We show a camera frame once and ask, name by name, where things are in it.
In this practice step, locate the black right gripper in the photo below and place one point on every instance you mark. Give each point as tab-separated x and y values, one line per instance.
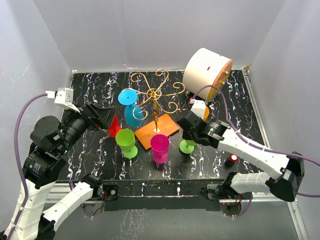
185	135

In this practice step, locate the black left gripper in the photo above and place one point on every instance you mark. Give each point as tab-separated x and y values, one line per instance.
104	115

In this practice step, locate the green plastic wine glass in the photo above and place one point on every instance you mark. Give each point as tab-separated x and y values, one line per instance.
126	140
187	146

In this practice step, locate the blue plastic wine glass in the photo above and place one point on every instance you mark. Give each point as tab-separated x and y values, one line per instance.
128	110

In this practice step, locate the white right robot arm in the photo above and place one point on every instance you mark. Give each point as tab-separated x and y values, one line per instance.
281	173

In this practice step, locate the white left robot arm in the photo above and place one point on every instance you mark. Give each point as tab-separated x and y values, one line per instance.
52	139

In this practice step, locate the red plastic wine glass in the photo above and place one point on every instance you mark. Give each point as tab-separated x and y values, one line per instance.
114	127

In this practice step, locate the orange plastic wine glass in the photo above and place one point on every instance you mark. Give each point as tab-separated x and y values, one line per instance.
206	113

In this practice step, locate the magenta plastic wine glass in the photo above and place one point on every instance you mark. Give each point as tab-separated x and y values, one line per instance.
160	144

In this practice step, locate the red push button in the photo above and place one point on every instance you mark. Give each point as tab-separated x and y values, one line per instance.
230	161

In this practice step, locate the white cylindrical container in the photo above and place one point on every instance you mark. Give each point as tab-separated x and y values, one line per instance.
206	68

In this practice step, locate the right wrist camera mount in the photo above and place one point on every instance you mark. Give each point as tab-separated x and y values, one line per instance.
198	107

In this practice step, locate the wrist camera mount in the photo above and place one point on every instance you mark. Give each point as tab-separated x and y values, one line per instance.
64	97
198	107

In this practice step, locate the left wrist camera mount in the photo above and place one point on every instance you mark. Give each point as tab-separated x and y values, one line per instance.
64	97

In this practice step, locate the gold wire wine glass rack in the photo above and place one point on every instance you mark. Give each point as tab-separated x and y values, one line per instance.
162	122

